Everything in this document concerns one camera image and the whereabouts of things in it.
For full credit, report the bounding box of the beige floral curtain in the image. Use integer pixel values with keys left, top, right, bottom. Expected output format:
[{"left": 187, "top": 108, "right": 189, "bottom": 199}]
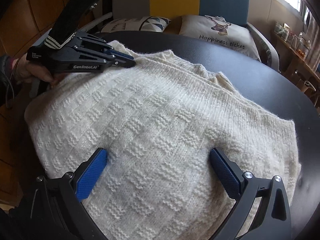
[{"left": 301, "top": 7, "right": 320, "bottom": 68}]

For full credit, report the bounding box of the cream knit sweater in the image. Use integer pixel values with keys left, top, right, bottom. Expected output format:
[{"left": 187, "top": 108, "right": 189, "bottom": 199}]
[{"left": 24, "top": 40, "right": 302, "bottom": 240}]

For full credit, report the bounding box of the grey yellow blue sofa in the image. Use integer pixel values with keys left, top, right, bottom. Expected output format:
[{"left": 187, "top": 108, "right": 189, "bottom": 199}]
[{"left": 32, "top": 0, "right": 280, "bottom": 68}]

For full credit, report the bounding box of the tan tote bag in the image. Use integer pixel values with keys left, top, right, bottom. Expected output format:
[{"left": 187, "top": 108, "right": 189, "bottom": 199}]
[{"left": 299, "top": 76, "right": 316, "bottom": 93}]

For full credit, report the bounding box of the deer print pillow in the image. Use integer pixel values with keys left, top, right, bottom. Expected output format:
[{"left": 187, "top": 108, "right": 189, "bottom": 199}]
[{"left": 179, "top": 14, "right": 262, "bottom": 62}]

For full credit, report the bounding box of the wooden desk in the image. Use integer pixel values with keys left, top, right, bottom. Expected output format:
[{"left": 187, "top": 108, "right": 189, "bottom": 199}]
[{"left": 271, "top": 31, "right": 320, "bottom": 100}]

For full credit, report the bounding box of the triangle pattern pillow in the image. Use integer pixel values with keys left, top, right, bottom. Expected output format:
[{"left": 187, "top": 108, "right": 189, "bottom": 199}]
[{"left": 100, "top": 16, "right": 172, "bottom": 33}]

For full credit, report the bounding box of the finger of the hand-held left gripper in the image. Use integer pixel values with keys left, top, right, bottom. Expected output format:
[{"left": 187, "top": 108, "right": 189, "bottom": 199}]
[
  {"left": 71, "top": 45, "right": 137, "bottom": 73},
  {"left": 75, "top": 31, "right": 133, "bottom": 58}
]

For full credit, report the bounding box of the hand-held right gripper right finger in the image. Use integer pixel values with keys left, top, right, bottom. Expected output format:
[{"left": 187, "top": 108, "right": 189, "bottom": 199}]
[{"left": 209, "top": 148, "right": 292, "bottom": 240}]

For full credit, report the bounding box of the person's left hand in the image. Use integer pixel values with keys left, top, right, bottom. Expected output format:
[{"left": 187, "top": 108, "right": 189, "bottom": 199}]
[{"left": 10, "top": 54, "right": 62, "bottom": 86}]

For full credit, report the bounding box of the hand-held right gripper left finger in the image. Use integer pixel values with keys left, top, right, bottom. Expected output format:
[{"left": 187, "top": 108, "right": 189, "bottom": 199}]
[{"left": 25, "top": 148, "right": 108, "bottom": 240}]

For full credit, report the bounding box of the person's left forearm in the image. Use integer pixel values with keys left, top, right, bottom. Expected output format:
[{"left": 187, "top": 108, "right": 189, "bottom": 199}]
[{"left": 0, "top": 55, "right": 18, "bottom": 98}]

